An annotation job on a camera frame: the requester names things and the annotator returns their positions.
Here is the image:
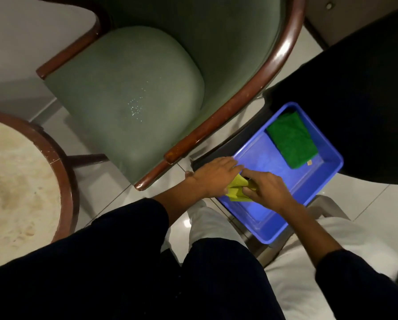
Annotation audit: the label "person's left hand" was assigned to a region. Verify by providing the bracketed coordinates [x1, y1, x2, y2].
[185, 156, 245, 199]

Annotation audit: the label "person's right hand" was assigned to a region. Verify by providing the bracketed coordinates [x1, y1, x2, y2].
[240, 168, 297, 214]

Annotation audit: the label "yellow cloth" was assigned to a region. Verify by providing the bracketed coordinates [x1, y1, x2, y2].
[225, 174, 258, 202]

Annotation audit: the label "person's left forearm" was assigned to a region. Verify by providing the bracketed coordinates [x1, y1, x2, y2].
[152, 176, 195, 227]

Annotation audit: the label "person's right forearm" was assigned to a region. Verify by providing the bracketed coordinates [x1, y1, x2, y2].
[279, 200, 343, 268]

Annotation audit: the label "blue plastic tray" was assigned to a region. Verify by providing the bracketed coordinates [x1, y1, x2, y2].
[217, 102, 344, 245]

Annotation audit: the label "green cloth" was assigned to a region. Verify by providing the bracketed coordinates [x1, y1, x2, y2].
[266, 111, 319, 170]

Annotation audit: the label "grey metal stand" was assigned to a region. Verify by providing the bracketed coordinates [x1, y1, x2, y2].
[231, 195, 351, 268]

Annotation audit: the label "white trousers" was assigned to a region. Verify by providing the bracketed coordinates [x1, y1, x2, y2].
[160, 200, 398, 320]

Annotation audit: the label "green wooden-framed armchair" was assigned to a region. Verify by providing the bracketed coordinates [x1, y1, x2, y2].
[32, 0, 307, 192]

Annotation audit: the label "dark long-sleeved shirt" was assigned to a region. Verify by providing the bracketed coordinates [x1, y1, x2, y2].
[0, 198, 398, 320]

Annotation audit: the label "brown cabinet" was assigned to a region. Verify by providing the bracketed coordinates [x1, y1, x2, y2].
[304, 0, 398, 50]

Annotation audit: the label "round wooden-rimmed stone table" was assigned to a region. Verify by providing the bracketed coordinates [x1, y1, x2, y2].
[0, 109, 109, 272]

